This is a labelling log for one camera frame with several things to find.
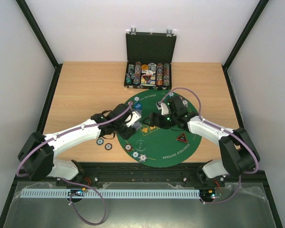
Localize triangular all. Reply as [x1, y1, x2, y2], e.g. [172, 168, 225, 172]
[141, 75, 152, 84]
[176, 133, 188, 143]

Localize teal poker chip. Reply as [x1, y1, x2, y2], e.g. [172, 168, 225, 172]
[96, 138, 104, 145]

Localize grey chips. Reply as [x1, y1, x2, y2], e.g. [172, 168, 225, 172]
[182, 100, 188, 107]

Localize blue patterned card deck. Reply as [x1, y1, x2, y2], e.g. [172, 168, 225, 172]
[132, 122, 142, 130]

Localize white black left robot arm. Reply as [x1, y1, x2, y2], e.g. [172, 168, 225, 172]
[16, 102, 142, 181]

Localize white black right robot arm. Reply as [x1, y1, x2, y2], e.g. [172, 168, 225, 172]
[142, 96, 260, 186]

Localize blue small blind button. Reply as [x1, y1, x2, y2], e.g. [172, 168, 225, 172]
[133, 102, 142, 111]

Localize clear glass dealer puck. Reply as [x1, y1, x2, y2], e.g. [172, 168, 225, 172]
[135, 140, 146, 152]

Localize round green poker mat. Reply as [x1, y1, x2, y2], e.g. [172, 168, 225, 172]
[117, 90, 201, 167]

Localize triangular all in button in case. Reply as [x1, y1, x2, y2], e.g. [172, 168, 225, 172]
[141, 75, 152, 84]

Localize white dealer button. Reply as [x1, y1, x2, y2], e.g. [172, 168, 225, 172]
[146, 70, 155, 75]

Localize leftmost chip row in case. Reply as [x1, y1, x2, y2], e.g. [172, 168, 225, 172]
[126, 64, 135, 84]

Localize chip row in case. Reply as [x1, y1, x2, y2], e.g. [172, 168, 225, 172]
[126, 64, 135, 84]
[163, 63, 170, 86]
[156, 63, 163, 86]
[133, 62, 142, 85]

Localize orange big blind button in case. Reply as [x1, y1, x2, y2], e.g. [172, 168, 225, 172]
[141, 65, 149, 71]

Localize black poker chip case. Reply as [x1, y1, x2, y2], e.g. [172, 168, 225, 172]
[124, 27, 177, 90]

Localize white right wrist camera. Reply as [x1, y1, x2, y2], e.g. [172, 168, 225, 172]
[156, 102, 170, 115]

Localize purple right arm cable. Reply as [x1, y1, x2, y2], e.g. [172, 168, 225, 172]
[158, 87, 259, 204]

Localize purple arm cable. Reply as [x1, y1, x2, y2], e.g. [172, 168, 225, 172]
[158, 87, 259, 204]
[16, 101, 133, 225]

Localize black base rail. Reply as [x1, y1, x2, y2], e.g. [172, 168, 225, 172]
[16, 162, 268, 190]

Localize white slotted cable duct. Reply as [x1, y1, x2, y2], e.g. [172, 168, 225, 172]
[20, 189, 200, 199]

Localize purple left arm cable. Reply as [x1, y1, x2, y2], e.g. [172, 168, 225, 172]
[16, 101, 133, 225]

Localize black aluminium frame post right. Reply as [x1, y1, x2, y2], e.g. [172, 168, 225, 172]
[222, 0, 270, 68]

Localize black aluminium frame post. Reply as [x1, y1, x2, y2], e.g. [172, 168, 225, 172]
[15, 0, 62, 67]
[222, 0, 270, 68]

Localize black aluminium frame post left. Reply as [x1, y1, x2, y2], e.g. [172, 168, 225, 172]
[15, 0, 62, 67]

